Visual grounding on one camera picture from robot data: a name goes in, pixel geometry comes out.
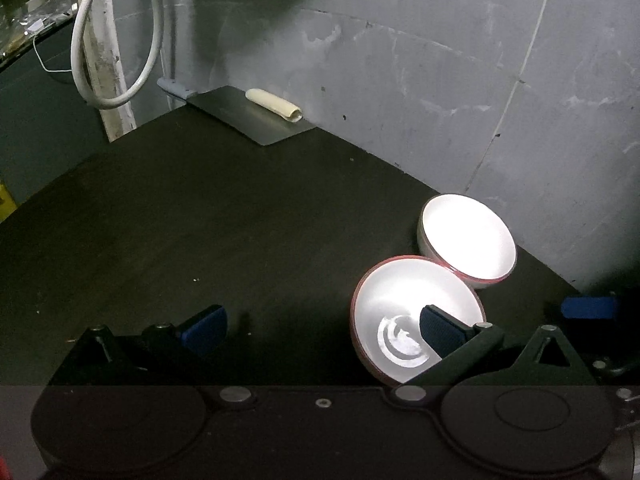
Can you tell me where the white bowl red rim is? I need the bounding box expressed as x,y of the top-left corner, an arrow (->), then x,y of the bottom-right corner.
350,256 -> 486,386
416,194 -> 518,289

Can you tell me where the steel cleaver knife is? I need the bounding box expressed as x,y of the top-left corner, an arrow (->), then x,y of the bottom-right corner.
156,77 -> 314,146

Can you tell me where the cream rolled cloth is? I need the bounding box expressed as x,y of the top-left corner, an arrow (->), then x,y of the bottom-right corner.
245,88 -> 303,124

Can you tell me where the yellow bin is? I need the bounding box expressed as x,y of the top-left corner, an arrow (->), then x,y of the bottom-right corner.
0,184 -> 17,222

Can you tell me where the dark cabinet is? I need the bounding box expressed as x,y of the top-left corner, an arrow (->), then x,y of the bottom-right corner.
1,24 -> 107,204

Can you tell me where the thin white wire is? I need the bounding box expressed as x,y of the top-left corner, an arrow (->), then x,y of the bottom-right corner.
31,34 -> 74,74

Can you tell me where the white looped hose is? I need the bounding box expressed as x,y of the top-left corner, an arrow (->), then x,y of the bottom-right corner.
69,0 -> 166,111

